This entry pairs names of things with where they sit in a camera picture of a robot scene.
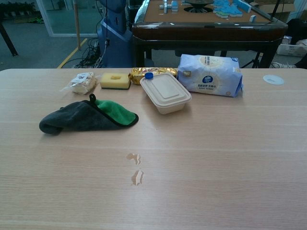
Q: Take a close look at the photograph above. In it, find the white sneaker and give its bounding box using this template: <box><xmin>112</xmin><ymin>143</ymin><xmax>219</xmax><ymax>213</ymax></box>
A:
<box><xmin>272</xmin><ymin>61</ymin><xmax>298</xmax><ymax>69</ymax></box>

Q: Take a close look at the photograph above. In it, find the beige lidded food container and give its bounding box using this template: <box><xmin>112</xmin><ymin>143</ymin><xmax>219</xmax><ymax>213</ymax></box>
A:
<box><xmin>139</xmin><ymin>72</ymin><xmax>192</xmax><ymax>115</ymax></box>

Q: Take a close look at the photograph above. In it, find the black tripod stand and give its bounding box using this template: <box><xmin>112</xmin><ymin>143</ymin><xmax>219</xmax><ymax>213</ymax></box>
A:
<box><xmin>241</xmin><ymin>51</ymin><xmax>264</xmax><ymax>69</ymax></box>

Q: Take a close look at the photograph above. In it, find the wooden pole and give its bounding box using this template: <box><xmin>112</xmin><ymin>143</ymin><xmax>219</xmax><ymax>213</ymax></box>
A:
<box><xmin>73</xmin><ymin>0</ymin><xmax>81</xmax><ymax>50</ymax></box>

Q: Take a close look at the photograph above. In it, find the black mahjong table centre dome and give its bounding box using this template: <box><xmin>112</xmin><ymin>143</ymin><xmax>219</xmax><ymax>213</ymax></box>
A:
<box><xmin>183</xmin><ymin>0</ymin><xmax>214</xmax><ymax>13</ymax></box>

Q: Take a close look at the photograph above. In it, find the dark wood mahjong table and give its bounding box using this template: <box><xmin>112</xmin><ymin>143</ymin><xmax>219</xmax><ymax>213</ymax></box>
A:
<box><xmin>131</xmin><ymin>0</ymin><xmax>288</xmax><ymax>69</ymax></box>

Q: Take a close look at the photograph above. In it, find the clear bag of biscuits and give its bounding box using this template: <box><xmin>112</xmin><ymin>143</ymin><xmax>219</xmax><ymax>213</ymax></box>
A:
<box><xmin>59</xmin><ymin>71</ymin><xmax>100</xmax><ymax>95</ymax></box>

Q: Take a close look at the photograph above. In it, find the white plastic basket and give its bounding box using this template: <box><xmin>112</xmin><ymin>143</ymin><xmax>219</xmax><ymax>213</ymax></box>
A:
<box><xmin>277</xmin><ymin>35</ymin><xmax>307</xmax><ymax>57</ymax></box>

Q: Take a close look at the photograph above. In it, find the yellow sponge with green base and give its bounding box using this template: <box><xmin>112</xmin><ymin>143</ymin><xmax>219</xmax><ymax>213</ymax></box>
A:
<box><xmin>99</xmin><ymin>72</ymin><xmax>131</xmax><ymax>91</ymax></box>

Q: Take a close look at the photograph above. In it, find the person's leg in black trousers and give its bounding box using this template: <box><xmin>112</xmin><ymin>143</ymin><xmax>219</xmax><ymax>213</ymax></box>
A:
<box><xmin>286</xmin><ymin>18</ymin><xmax>307</xmax><ymax>69</ymax></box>

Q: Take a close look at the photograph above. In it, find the black table leg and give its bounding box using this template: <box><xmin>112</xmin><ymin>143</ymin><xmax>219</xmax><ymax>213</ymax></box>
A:
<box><xmin>0</xmin><ymin>21</ymin><xmax>19</xmax><ymax>57</ymax></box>

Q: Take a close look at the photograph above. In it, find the gold foil snack packet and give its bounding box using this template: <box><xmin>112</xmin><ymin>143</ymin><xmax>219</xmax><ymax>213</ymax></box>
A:
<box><xmin>128</xmin><ymin>67</ymin><xmax>178</xmax><ymax>82</ymax></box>

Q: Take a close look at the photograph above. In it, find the white blue tissue pack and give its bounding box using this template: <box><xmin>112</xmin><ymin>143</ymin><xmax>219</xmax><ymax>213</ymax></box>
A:
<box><xmin>177</xmin><ymin>54</ymin><xmax>244</xmax><ymax>98</ymax></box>

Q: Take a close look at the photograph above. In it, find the tangle of floor cables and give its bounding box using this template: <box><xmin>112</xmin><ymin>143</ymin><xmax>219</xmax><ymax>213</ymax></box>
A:
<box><xmin>69</xmin><ymin>38</ymin><xmax>104</xmax><ymax>69</ymax></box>

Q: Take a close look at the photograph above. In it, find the green and grey microfibre cloth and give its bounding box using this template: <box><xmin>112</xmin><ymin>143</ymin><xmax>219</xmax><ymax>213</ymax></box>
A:
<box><xmin>39</xmin><ymin>93</ymin><xmax>140</xmax><ymax>136</ymax></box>

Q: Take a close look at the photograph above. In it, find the white round sticker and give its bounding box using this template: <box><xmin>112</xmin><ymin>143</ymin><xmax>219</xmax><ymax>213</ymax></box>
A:
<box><xmin>262</xmin><ymin>74</ymin><xmax>285</xmax><ymax>86</ymax></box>

